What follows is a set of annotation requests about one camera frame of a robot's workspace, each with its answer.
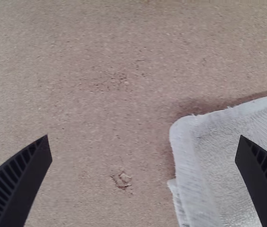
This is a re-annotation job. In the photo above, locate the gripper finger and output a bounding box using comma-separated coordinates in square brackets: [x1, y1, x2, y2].
[234, 135, 267, 227]
[0, 134, 53, 227]

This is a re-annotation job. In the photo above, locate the cork mat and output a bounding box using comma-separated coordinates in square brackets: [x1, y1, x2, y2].
[0, 0, 267, 227]

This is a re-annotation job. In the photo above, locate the pale towel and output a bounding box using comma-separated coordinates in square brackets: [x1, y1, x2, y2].
[166, 91, 267, 227]

